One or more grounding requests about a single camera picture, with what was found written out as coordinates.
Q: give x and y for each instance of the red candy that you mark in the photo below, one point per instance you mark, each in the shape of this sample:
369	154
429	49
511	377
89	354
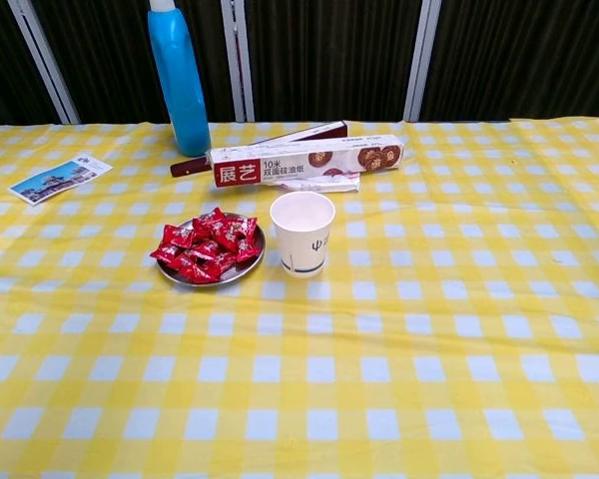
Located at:
239	230
245	249
222	264
166	252
194	273
210	219
184	259
204	248
174	234

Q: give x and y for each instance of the white paper cup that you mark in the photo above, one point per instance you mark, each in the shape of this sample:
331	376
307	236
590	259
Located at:
302	249

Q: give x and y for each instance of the crumpled white pink wrapper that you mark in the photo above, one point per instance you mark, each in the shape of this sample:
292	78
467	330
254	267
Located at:
324	185

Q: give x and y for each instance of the round metal plate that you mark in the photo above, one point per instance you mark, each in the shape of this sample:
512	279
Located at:
242	275

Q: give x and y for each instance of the white red baking paper box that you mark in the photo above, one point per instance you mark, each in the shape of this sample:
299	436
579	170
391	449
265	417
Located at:
304	159

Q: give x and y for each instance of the long dark red box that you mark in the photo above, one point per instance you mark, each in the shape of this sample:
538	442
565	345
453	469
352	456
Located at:
324	131

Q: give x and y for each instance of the yellow white checked tablecloth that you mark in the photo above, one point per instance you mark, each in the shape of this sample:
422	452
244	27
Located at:
379	349

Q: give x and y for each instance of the black pleated curtain panel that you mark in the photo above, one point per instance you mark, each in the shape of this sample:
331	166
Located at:
115	60
329	60
529	60
5	60

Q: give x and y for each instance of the blue plastic bottle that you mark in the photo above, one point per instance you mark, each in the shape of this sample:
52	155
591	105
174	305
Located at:
179	75

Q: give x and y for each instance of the photo postcard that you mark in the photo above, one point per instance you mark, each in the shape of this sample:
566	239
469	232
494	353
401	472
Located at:
60	177

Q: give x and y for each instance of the white metal frame post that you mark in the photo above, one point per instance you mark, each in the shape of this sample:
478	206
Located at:
45	60
238	60
421	60

